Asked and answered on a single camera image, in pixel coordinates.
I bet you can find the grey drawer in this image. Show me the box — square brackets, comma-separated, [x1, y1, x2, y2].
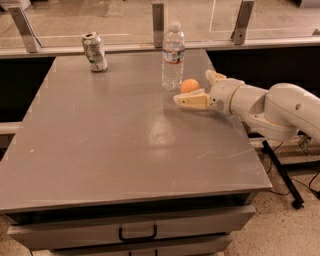
[8, 205, 255, 250]
[51, 235, 232, 256]

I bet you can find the grey cabinet with drawers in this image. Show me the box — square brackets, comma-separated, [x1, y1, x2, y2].
[0, 49, 273, 256]

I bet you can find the left metal railing post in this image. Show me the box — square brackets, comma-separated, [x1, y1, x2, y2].
[9, 6, 41, 53]

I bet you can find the black stand leg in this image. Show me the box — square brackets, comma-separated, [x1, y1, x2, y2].
[262, 141, 304, 209]

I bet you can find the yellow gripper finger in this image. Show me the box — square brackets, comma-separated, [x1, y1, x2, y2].
[173, 89, 211, 110]
[205, 70, 226, 85]

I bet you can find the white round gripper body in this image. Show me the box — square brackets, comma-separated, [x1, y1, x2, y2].
[209, 78, 244, 114]

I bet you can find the orange fruit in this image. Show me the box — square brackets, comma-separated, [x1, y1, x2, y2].
[180, 79, 200, 93]

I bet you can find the horizontal metal rail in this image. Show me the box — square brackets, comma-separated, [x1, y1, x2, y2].
[0, 36, 320, 59]

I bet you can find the middle metal railing post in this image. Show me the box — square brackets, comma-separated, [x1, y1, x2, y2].
[152, 3, 164, 48]

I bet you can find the black upper drawer handle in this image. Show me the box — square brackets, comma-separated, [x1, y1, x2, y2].
[118, 224, 158, 243]

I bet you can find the lower grey drawer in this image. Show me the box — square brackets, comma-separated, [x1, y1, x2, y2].
[51, 235, 232, 256]

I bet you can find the crushed silver soda can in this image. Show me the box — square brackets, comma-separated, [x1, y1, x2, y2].
[82, 32, 108, 72]

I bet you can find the black cable on floor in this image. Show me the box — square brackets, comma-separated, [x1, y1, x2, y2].
[266, 141, 320, 201]

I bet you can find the right metal railing post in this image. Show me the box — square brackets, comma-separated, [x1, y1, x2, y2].
[231, 0, 255, 45]

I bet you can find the clear plastic water bottle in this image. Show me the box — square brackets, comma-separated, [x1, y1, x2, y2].
[162, 21, 185, 91]

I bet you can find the upper grey drawer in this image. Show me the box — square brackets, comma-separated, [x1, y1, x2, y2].
[8, 205, 255, 250]

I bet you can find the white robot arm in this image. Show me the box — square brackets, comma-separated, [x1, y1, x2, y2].
[174, 70, 320, 142]

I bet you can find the metal railing post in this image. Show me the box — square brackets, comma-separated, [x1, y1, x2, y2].
[152, 3, 164, 48]
[9, 6, 41, 53]
[231, 0, 255, 45]

